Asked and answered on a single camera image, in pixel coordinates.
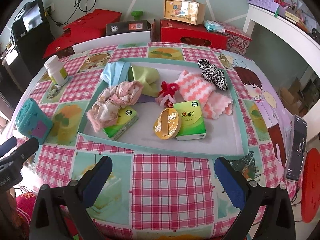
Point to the cardboard boxes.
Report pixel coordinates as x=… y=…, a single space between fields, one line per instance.
x=302 y=95

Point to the black white leopard scrunchie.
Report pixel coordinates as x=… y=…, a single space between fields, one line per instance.
x=212 y=74

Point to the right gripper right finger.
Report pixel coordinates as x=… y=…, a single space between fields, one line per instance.
x=278 y=221

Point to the pink white striped towel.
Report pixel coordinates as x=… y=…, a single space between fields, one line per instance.
x=213 y=103

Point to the large red gift box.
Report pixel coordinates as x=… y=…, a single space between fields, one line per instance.
x=88 y=27

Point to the red white patterned box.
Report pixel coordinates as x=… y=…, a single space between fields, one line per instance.
x=237 y=41

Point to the green tissue pack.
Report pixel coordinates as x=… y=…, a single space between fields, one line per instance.
x=126 y=118
x=192 y=120

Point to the light blue face mask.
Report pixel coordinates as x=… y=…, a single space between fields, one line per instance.
x=115 y=73

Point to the patterned plaid tablecloth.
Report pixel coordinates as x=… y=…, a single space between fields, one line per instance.
x=157 y=196

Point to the white pill bottle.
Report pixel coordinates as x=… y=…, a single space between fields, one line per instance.
x=56 y=71

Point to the white desk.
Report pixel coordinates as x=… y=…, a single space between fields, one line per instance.
x=295 y=37

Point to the black carton box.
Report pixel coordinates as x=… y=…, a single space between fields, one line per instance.
x=127 y=27

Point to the teal plastic box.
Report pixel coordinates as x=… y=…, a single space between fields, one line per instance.
x=32 y=122

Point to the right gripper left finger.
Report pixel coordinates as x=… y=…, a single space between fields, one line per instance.
x=48 y=221

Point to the yellow gift box with handle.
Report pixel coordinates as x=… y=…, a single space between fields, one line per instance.
x=186 y=11

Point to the red round stool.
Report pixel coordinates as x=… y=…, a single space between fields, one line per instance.
x=310 y=186

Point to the monitor screen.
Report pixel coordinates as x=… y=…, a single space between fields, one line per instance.
x=29 y=17

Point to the purple wipes packet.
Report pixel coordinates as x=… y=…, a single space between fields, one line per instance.
x=146 y=99

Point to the yellow round pouch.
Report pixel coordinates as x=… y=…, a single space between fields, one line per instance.
x=168 y=124

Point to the white foam board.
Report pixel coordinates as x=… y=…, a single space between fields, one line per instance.
x=118 y=39

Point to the pale pink cloth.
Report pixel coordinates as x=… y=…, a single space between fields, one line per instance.
x=104 y=112

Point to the mint shallow tray box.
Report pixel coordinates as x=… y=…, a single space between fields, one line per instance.
x=225 y=135

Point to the light green cloth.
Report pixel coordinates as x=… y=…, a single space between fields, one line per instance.
x=147 y=77

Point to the black cabinet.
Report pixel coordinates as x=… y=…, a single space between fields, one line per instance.
x=25 y=60

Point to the red box with cutout handle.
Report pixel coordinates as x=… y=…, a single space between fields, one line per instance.
x=175 y=34

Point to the blue wet wipes pack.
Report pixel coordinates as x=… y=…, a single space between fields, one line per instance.
x=213 y=26

